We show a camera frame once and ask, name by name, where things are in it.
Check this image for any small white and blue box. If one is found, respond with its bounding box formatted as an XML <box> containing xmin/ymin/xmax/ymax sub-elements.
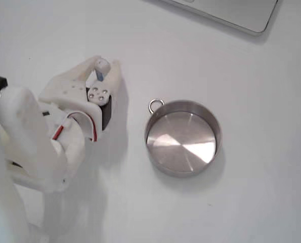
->
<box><xmin>94</xmin><ymin>57</ymin><xmax>111</xmax><ymax>83</ymax></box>

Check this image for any round metal bowl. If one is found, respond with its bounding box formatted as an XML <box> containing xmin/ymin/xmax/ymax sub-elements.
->
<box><xmin>144</xmin><ymin>100</ymin><xmax>224</xmax><ymax>179</ymax></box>

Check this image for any silver laptop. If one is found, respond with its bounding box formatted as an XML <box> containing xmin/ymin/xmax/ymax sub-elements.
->
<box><xmin>144</xmin><ymin>0</ymin><xmax>285</xmax><ymax>36</ymax></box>

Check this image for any red servo wire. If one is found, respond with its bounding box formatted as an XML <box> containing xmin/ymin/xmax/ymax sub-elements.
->
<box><xmin>51</xmin><ymin>112</ymin><xmax>101</xmax><ymax>143</ymax></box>

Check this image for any metal key ring clasp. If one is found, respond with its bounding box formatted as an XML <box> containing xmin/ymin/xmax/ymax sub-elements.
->
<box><xmin>148</xmin><ymin>99</ymin><xmax>166</xmax><ymax>114</ymax></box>

